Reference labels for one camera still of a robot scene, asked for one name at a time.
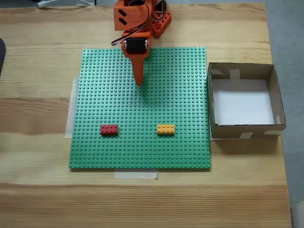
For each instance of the yellow lego block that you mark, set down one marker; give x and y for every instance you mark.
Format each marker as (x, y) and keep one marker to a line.
(166, 129)

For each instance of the green lego baseplate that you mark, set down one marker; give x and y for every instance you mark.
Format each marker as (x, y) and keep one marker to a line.
(166, 99)

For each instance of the red lego block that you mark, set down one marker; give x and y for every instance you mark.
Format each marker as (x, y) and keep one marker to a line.
(109, 129)

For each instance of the white paper box lining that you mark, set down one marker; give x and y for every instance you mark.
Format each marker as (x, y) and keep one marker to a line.
(242, 104)

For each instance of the open cardboard box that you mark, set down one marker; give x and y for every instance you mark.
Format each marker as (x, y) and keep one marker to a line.
(237, 133)

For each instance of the long masking tape strip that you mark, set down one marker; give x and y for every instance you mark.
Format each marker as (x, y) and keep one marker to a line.
(70, 114)

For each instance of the white plastic object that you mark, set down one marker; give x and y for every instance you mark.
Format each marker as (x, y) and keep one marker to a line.
(42, 4)

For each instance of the short masking tape strip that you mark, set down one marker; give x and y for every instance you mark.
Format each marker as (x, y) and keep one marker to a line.
(135, 174)

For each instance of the black rounded object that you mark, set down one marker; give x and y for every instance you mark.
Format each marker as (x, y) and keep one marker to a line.
(2, 54)

